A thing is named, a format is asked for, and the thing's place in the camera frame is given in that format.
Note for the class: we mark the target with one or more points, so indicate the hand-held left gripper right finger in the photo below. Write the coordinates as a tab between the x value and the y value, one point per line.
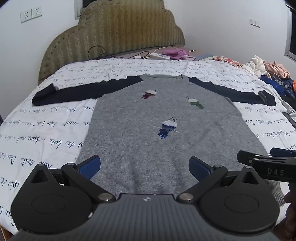
197	166

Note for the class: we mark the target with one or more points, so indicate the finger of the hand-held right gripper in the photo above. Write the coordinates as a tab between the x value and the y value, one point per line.
272	169
282	152

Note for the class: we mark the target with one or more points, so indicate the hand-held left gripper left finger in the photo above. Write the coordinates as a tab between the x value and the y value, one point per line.
89	165

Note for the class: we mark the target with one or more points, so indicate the grey sweater with navy sleeves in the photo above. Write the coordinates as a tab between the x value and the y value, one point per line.
129	129

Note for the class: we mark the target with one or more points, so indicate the person's right hand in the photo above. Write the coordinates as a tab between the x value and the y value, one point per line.
291	208

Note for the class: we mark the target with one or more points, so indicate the white script-print quilt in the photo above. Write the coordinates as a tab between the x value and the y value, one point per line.
46	129

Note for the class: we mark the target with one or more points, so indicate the blue garment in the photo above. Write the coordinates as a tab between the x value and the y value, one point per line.
276	85

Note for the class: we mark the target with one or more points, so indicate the peach cloth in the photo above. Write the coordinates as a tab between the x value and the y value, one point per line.
277	69

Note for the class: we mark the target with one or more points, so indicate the white padded jacket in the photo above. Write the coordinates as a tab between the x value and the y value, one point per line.
256	64

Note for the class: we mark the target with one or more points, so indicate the colourful patterned cloth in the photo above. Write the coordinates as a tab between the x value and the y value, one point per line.
227	61

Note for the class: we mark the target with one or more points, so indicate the pink cloth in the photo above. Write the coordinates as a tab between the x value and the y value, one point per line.
177	53

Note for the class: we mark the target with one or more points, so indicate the white power strip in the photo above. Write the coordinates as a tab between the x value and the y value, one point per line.
159	56

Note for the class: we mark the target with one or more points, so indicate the olive padded headboard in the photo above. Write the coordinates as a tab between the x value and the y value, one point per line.
115	30

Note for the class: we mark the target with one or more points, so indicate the dark window beside headboard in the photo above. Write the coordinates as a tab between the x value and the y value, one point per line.
81	9

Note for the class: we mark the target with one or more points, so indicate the window with grey frame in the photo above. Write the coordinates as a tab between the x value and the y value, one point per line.
291	34

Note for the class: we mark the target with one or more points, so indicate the white light switch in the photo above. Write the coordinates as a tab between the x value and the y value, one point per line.
254	22

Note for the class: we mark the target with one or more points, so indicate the white wall socket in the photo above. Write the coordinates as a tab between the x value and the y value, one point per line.
26	16
37	12

